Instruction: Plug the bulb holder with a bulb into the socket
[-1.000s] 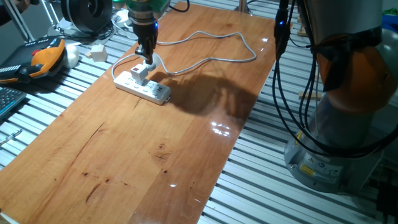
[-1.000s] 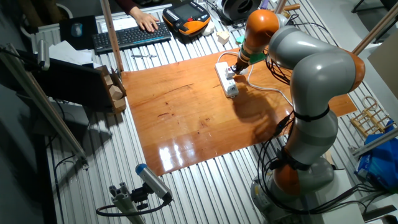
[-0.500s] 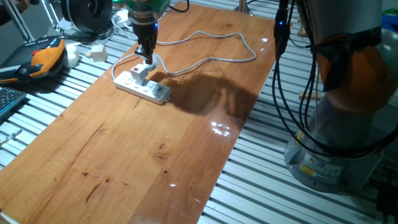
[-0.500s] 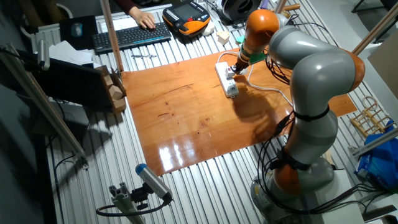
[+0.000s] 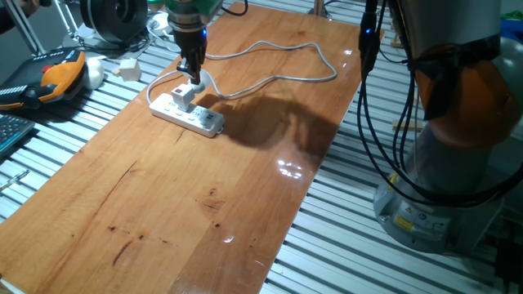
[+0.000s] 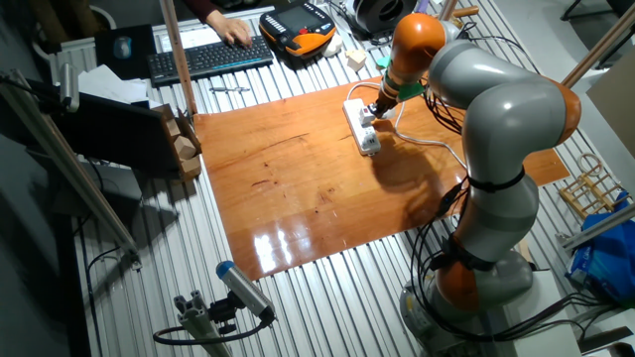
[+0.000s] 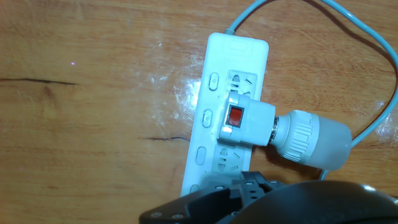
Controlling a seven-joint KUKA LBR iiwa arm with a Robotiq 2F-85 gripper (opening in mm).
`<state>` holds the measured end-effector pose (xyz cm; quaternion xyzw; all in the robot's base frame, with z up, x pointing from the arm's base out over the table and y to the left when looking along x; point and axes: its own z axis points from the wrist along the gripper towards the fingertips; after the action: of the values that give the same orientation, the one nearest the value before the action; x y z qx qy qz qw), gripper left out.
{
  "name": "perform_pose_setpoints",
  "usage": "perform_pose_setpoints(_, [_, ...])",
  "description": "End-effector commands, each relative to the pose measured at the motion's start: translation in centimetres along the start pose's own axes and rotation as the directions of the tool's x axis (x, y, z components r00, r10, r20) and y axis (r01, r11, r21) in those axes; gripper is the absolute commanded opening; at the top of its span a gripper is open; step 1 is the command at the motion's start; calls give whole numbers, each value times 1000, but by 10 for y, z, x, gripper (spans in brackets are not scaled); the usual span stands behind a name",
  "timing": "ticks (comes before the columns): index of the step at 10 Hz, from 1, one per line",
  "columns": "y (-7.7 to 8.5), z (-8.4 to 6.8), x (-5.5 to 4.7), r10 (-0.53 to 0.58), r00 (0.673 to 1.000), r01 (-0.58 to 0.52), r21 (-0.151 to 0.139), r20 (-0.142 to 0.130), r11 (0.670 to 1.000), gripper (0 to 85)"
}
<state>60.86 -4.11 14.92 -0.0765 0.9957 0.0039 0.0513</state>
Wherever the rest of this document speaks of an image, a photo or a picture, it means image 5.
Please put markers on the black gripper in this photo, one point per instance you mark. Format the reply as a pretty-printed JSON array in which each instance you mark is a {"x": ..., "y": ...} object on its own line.
[{"x": 190, "y": 41}]

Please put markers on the white bulb holder with bulb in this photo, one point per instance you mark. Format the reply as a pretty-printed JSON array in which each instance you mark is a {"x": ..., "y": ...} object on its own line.
[{"x": 184, "y": 96}]

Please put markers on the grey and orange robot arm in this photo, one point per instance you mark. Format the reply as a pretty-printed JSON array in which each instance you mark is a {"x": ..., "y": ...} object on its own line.
[{"x": 453, "y": 81}]

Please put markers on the white power strip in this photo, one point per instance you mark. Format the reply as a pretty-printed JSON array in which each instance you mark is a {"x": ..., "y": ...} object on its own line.
[{"x": 188, "y": 118}]

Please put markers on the white house-shaped block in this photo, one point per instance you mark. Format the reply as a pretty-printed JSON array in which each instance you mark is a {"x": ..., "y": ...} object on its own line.
[{"x": 130, "y": 70}]

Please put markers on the small plain wooden piece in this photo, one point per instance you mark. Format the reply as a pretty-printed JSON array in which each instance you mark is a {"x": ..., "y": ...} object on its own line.
[{"x": 115, "y": 72}]

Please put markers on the silver metal stand leg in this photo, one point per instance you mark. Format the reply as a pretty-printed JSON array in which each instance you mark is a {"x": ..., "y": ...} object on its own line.
[
  {"x": 65, "y": 20},
  {"x": 24, "y": 26}
]

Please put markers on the thin support pole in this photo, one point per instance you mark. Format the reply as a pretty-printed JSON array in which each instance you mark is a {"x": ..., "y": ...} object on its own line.
[{"x": 320, "y": 8}]

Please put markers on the orange and black teach pendant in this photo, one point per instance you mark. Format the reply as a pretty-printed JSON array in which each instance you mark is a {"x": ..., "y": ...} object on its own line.
[{"x": 53, "y": 77}]

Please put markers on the glossy wooden board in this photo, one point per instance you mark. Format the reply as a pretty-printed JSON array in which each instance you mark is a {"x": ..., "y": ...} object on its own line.
[{"x": 163, "y": 204}]

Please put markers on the black connector with blue light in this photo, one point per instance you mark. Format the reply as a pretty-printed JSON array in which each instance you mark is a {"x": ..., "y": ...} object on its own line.
[{"x": 369, "y": 45}]

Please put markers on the black keyboard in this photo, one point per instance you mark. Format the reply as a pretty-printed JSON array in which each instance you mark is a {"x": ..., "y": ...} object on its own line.
[{"x": 12, "y": 130}]

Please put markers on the wooden peg rack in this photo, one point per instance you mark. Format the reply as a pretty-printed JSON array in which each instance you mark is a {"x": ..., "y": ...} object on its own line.
[{"x": 396, "y": 38}]

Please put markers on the small metal pen tool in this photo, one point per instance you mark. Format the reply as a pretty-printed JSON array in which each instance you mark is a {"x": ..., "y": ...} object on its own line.
[{"x": 14, "y": 179}]

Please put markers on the tan wooden strip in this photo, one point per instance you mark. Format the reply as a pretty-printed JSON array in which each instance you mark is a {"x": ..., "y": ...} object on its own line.
[{"x": 406, "y": 125}]

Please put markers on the blue bag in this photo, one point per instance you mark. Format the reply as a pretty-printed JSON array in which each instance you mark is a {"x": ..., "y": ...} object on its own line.
[{"x": 512, "y": 30}]

